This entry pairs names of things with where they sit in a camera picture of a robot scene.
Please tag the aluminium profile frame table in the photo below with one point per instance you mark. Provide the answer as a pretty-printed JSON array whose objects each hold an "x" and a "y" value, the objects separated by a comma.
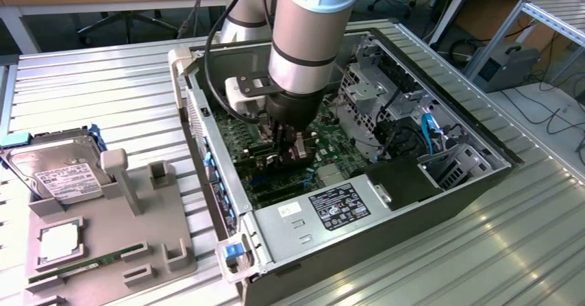
[{"x": 563, "y": 15}]

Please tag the silver finned heatsink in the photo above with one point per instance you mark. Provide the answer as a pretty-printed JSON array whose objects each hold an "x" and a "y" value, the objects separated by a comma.
[{"x": 331, "y": 176}]

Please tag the black plastic shroud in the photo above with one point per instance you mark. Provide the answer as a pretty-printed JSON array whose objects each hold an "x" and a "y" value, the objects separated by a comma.
[{"x": 403, "y": 179}]

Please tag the open black PC case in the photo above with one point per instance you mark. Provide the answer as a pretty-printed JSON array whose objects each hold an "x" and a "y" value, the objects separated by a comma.
[{"x": 457, "y": 210}]

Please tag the grey box device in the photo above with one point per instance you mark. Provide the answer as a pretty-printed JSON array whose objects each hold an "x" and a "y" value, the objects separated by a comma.
[{"x": 512, "y": 70}]

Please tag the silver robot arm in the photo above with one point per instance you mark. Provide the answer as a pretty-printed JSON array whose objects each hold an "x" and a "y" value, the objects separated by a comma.
[{"x": 311, "y": 28}]

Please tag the silver hard disk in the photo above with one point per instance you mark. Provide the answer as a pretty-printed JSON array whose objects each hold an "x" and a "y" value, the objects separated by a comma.
[{"x": 59, "y": 169}]

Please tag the grey power supply unit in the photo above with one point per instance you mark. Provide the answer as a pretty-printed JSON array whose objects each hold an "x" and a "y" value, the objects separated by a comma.
[{"x": 284, "y": 237}]

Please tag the silver CPU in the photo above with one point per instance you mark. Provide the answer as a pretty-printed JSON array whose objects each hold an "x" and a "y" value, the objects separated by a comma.
[{"x": 57, "y": 242}]

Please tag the long black expansion slot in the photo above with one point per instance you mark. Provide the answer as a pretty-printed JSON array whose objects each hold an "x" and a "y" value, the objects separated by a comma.
[{"x": 293, "y": 189}]

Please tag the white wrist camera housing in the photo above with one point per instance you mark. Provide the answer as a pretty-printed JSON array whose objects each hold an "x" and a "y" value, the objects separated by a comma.
[{"x": 240, "y": 104}]

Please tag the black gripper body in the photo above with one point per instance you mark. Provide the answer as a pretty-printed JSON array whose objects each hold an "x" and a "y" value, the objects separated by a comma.
[{"x": 293, "y": 111}]

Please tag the blue case latch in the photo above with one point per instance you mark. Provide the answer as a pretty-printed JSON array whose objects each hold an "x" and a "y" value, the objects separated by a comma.
[{"x": 233, "y": 251}]

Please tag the blue card retainer strip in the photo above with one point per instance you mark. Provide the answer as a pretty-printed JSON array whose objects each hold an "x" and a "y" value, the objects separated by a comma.
[{"x": 224, "y": 200}]

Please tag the empty metal disk bay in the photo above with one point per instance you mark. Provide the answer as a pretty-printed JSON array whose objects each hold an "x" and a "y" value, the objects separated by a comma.
[{"x": 461, "y": 167}]

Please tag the perforated metal drive cage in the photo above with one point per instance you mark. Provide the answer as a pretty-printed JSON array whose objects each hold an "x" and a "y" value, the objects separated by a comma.
[{"x": 361, "y": 93}]

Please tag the blue disk carrier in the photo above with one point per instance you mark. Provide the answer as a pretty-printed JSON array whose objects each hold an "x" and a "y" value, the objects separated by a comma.
[{"x": 97, "y": 137}]

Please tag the black office chair base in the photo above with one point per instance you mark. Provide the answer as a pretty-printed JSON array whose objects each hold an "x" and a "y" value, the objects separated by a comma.
[{"x": 130, "y": 18}]

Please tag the green RAM stick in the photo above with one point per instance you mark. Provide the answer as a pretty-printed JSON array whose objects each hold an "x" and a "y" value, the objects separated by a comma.
[{"x": 92, "y": 263}]

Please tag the grey parts rack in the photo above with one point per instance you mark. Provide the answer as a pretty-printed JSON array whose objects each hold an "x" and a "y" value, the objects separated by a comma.
[{"x": 105, "y": 237}]

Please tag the green motherboard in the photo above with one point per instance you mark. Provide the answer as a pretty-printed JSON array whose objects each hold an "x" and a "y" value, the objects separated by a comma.
[{"x": 329, "y": 138}]

